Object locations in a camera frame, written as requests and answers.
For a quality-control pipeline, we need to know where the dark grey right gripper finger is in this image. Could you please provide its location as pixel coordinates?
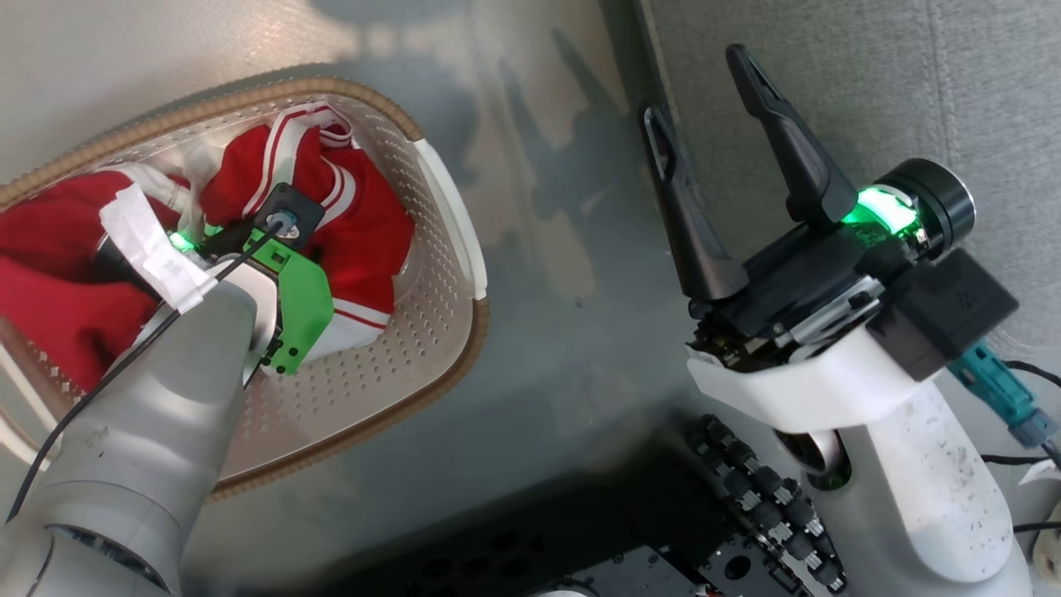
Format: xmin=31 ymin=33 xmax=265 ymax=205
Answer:
xmin=726 ymin=43 xmax=859 ymax=230
xmin=644 ymin=105 xmax=749 ymax=304

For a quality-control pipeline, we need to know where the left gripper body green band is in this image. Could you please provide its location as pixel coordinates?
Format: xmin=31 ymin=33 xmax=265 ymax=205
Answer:
xmin=170 ymin=226 xmax=335 ymax=376

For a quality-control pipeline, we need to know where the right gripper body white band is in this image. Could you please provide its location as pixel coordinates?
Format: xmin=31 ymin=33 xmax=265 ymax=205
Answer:
xmin=686 ymin=158 xmax=976 ymax=432

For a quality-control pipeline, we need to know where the red garment with white stripes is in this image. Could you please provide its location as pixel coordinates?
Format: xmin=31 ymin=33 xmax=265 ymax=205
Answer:
xmin=0 ymin=104 xmax=415 ymax=396

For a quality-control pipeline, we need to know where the cream perforated basket brown rim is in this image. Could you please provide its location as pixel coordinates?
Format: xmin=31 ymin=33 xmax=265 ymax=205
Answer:
xmin=0 ymin=75 xmax=490 ymax=503

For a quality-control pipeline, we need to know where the grey fabric sofa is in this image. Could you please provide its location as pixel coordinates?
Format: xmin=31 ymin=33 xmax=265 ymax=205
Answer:
xmin=634 ymin=0 xmax=1061 ymax=465

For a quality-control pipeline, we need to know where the black ribbed cable chain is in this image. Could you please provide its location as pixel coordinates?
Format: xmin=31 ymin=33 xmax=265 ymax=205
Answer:
xmin=686 ymin=415 xmax=848 ymax=594

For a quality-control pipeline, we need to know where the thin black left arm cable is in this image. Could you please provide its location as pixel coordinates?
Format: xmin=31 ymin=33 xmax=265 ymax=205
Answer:
xmin=7 ymin=220 xmax=291 ymax=523

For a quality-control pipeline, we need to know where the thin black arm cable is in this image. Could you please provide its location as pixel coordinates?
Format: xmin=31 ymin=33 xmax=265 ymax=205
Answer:
xmin=7 ymin=220 xmax=291 ymax=523
xmin=981 ymin=358 xmax=1061 ymax=536

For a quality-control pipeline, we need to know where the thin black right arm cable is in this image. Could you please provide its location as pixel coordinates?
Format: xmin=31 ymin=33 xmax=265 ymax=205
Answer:
xmin=981 ymin=358 xmax=1061 ymax=536

